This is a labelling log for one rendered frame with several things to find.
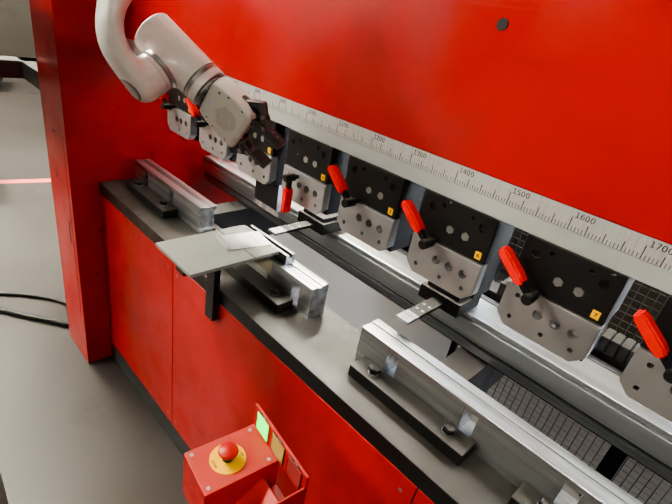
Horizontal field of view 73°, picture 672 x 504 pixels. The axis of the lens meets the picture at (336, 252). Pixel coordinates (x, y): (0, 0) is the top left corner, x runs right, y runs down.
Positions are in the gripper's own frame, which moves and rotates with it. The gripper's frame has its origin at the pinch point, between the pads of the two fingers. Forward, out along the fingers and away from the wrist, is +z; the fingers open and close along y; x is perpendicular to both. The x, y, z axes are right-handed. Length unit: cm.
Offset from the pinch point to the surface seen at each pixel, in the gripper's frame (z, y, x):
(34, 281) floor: -65, -219, 27
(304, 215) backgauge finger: 14, -40, 35
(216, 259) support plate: 6.6, -36.5, -2.3
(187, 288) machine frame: 5, -67, 3
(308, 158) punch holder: 5.7, -5.3, 13.6
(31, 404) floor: -9, -164, -28
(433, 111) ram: 17.2, 26.5, 8.0
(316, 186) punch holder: 11.5, -6.9, 10.7
